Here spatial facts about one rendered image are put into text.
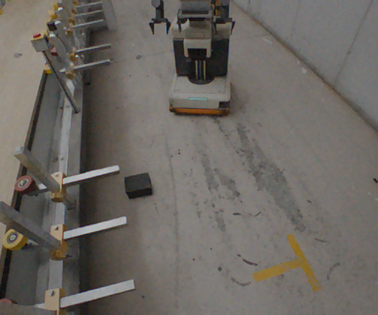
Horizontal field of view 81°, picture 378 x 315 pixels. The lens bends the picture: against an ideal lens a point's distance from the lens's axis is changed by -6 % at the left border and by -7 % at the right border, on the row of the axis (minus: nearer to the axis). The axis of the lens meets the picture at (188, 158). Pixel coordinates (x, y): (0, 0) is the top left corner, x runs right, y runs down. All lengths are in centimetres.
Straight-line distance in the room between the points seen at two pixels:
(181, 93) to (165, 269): 158
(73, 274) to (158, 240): 82
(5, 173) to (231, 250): 142
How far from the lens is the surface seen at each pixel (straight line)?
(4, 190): 126
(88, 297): 96
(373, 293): 203
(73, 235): 106
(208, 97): 234
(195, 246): 178
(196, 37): 212
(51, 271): 130
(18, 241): 107
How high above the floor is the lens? 170
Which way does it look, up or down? 52 degrees down
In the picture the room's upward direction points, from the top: 6 degrees counter-clockwise
